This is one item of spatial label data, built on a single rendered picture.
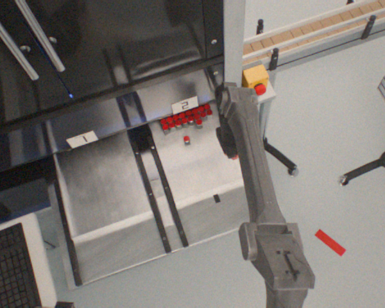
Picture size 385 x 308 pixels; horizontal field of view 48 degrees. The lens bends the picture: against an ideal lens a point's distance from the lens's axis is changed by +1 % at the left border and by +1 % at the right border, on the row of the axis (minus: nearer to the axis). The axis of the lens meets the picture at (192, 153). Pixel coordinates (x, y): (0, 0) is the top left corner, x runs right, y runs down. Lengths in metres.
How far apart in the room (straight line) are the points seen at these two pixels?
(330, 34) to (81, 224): 1.08
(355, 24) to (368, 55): 1.14
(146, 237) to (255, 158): 0.59
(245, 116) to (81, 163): 0.73
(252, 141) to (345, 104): 1.75
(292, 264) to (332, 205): 1.61
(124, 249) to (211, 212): 0.29
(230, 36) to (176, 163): 0.48
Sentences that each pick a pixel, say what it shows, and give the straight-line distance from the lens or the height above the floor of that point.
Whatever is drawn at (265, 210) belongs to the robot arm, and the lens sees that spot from 0.85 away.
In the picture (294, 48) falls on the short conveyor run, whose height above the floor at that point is 0.93.
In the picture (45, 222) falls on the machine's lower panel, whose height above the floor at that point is 0.45.
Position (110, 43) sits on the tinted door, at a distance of 1.09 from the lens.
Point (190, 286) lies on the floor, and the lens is 2.24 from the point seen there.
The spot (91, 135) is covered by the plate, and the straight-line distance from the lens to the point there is 1.40.
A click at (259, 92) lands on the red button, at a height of 1.01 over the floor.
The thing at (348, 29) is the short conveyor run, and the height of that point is 0.93.
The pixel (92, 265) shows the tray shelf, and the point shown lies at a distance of 1.42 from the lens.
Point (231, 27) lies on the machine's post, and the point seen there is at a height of 1.32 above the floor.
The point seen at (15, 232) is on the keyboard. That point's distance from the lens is 1.59.
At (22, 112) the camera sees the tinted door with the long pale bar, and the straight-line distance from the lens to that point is 1.25.
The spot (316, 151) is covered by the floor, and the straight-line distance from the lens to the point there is 2.48.
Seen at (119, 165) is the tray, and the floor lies 0.88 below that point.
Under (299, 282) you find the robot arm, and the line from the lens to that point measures 0.78.
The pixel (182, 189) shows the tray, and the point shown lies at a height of 0.88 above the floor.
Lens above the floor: 2.22
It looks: 66 degrees down
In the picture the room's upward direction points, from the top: 11 degrees counter-clockwise
